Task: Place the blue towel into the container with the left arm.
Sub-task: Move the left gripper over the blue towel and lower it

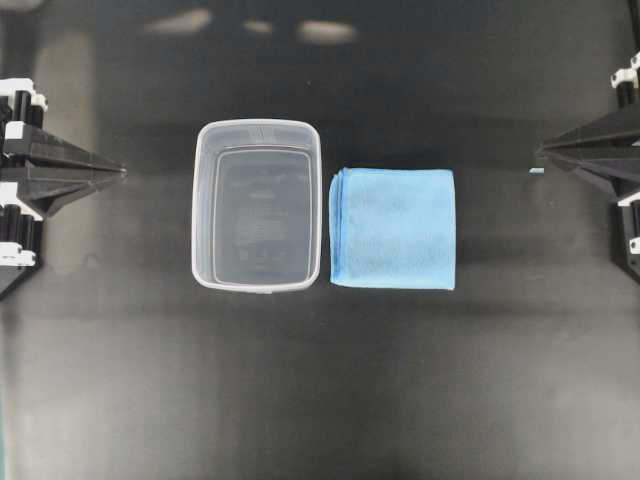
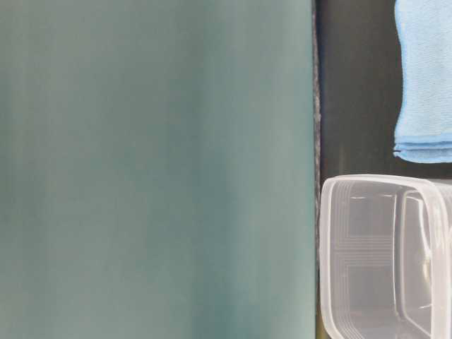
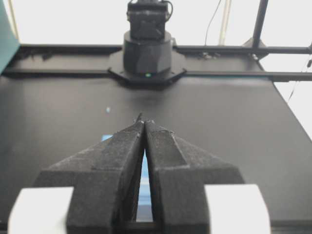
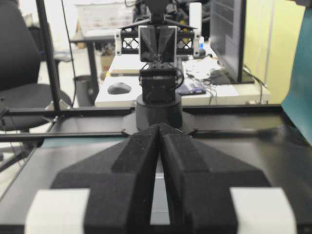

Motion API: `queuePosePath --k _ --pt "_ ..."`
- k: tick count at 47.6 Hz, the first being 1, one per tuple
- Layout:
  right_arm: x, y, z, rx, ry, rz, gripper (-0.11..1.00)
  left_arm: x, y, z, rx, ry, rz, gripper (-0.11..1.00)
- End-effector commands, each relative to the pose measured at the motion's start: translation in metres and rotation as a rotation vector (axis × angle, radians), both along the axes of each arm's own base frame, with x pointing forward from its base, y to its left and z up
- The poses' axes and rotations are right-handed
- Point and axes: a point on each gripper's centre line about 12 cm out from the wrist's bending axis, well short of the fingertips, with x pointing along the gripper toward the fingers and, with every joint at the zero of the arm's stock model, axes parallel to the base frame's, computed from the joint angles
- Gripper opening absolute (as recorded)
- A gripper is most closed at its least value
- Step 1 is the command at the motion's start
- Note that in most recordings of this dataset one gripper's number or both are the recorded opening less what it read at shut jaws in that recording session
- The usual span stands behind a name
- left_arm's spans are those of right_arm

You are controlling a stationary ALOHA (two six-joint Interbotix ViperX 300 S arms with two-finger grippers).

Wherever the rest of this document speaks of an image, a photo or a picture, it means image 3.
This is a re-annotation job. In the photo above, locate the black metal frame rail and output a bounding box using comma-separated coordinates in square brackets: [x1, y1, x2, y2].
[3, 44, 312, 84]

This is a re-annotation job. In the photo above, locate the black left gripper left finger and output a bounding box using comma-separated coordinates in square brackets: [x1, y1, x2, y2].
[7, 120, 146, 234]

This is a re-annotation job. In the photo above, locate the black vertical frame post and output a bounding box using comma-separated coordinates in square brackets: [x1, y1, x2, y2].
[252, 0, 269, 48]

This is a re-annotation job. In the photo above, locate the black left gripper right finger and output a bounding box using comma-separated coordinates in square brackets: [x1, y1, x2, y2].
[144, 119, 271, 234]

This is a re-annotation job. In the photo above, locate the blue towel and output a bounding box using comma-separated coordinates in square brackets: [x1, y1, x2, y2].
[94, 133, 150, 203]

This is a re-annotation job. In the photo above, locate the thin black cable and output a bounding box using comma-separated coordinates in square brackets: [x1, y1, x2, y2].
[205, 0, 223, 46]

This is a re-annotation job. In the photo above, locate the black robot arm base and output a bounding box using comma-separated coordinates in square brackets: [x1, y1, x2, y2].
[108, 0, 186, 84]

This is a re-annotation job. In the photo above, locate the teal panel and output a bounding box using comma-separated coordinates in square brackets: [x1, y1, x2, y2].
[0, 0, 20, 74]

